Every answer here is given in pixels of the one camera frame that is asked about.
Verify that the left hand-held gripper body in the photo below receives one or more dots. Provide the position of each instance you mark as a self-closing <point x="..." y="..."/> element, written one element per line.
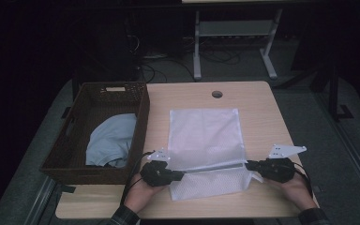
<point x="156" y="173"/>

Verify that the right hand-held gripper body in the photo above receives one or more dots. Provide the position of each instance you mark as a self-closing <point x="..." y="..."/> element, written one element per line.
<point x="276" y="170"/>

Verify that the white mesh laundry bag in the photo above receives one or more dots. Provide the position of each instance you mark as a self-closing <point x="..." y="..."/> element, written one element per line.
<point x="206" y="134"/>

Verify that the light blue garment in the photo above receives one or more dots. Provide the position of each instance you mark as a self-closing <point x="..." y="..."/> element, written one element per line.
<point x="112" y="140"/>

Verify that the brown wicker basket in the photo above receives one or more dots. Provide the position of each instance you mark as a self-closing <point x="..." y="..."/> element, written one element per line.
<point x="75" y="162"/>

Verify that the person's left hand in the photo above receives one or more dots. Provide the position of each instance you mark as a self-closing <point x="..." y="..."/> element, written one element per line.
<point x="143" y="195"/>

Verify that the person's right hand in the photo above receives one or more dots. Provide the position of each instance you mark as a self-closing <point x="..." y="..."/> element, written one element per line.
<point x="296" y="193"/>

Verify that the black tape strip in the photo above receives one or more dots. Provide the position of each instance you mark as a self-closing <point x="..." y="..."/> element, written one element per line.
<point x="317" y="188"/>
<point x="67" y="188"/>

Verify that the black metal stand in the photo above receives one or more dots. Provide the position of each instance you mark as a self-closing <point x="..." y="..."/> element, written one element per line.
<point x="333" y="93"/>

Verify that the white power strip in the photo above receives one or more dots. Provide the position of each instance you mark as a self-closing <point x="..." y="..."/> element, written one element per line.
<point x="155" y="56"/>

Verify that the grey metal floor rail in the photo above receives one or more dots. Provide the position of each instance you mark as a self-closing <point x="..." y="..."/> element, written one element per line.
<point x="350" y="150"/>
<point x="40" y="203"/>

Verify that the white metal desk frame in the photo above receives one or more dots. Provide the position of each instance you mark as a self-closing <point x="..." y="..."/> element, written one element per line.
<point x="231" y="28"/>

